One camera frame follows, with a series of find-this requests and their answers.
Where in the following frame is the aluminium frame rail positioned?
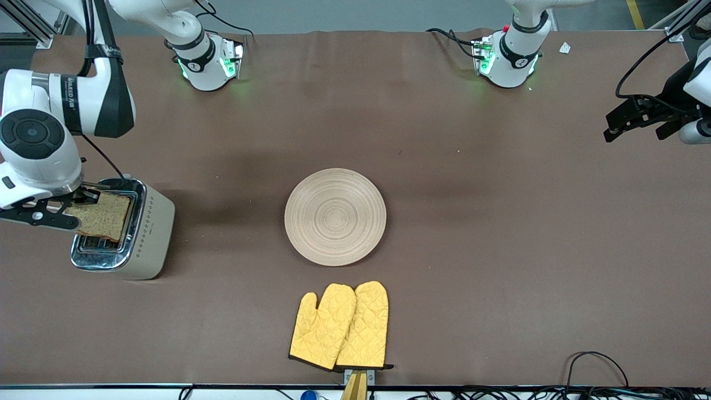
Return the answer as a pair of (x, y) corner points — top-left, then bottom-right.
(340, 368), (376, 400)

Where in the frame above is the black base cable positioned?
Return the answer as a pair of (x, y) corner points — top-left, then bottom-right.
(194, 0), (256, 41)
(426, 27), (481, 61)

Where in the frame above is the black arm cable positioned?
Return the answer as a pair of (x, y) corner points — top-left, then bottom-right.
(614, 11), (711, 101)
(79, 0), (132, 188)

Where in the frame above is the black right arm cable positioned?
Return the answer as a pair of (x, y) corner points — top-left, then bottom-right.
(79, 0), (132, 188)

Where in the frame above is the black looped cable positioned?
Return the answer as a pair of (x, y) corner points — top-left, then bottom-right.
(565, 351), (630, 388)

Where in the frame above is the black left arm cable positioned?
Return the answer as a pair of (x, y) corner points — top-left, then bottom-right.
(614, 11), (711, 101)

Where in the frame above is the yellow quilted oven mitt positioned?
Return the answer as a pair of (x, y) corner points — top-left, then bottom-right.
(336, 281), (394, 371)
(288, 283), (357, 371)

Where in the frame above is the brown bread slice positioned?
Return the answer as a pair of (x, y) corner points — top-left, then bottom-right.
(64, 191), (132, 243)

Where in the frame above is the round light wooden plate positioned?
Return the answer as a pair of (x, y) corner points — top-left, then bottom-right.
(284, 168), (387, 267)

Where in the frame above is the cream toaster with chrome top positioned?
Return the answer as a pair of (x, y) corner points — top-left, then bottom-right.
(71, 177), (176, 281)

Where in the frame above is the black cable bundle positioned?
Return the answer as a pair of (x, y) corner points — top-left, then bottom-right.
(372, 385), (711, 400)

